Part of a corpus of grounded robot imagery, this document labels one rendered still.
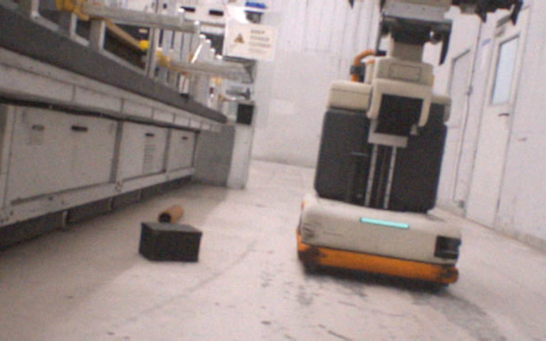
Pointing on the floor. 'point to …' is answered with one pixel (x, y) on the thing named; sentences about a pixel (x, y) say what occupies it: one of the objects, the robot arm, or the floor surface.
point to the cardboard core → (171, 215)
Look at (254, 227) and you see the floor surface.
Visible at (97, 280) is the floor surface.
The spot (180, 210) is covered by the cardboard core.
